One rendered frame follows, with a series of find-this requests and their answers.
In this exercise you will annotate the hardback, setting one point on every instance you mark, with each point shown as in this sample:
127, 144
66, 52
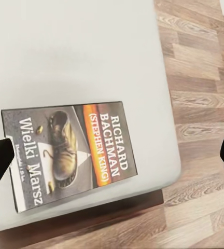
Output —
64, 150

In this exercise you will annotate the bed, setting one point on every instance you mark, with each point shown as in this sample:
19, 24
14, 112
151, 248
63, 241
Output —
59, 52

